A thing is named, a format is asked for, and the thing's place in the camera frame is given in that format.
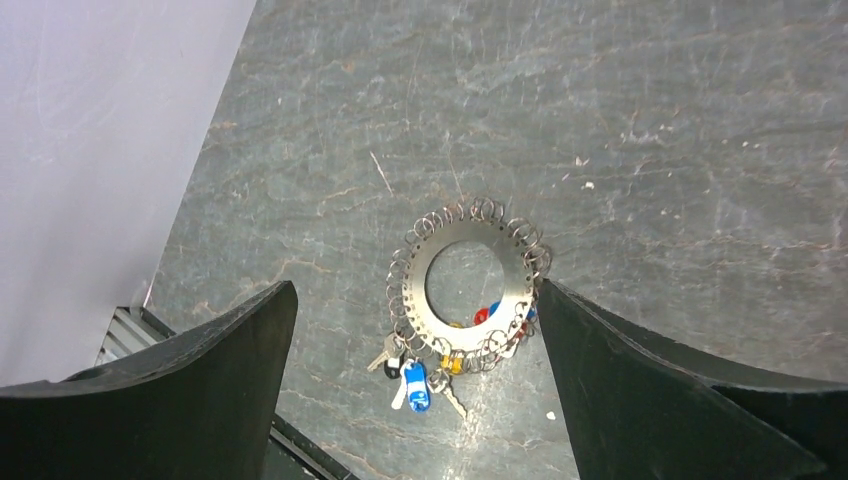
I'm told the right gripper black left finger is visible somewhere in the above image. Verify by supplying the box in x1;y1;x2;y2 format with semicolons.
1;281;298;479

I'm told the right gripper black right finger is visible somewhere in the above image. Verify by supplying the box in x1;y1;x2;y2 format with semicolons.
538;280;847;479

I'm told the red key tag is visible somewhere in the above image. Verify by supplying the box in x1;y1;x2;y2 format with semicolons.
473;307;490;326

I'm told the steel disc with keyrings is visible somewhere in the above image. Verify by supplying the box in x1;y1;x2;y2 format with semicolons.
386;197;553;374

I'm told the yellow key tag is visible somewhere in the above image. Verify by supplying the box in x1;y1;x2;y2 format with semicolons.
440;355;464;375

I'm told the black key tag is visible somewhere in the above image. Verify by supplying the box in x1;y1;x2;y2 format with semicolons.
382;356;404;380

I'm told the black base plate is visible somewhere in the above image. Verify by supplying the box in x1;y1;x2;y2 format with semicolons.
261;414;359;480

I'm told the slotted cable duct rail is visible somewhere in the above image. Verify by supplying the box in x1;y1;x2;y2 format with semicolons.
94;307;176;366

